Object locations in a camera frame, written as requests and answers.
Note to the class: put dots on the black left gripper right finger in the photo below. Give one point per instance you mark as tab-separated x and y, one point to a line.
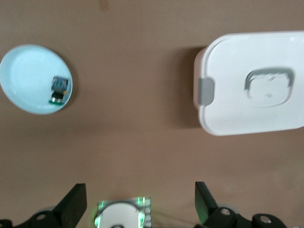
204	204

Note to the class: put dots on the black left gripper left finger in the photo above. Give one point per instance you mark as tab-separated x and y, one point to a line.
71	204

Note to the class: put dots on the white lidded lunch box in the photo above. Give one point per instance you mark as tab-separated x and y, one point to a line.
237	71

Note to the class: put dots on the light blue round plate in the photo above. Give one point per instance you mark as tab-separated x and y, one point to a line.
26	78

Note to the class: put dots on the green push-button switch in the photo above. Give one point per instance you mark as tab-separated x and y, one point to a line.
58	89

